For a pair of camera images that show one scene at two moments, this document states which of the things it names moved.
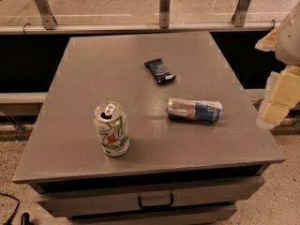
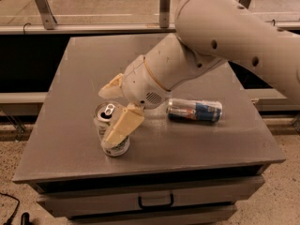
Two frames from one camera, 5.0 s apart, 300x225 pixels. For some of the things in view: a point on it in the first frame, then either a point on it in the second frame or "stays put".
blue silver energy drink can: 190,110 stays put
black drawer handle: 156,206 stays put
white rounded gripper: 290,37 → 141,84
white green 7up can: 112,127 stays put
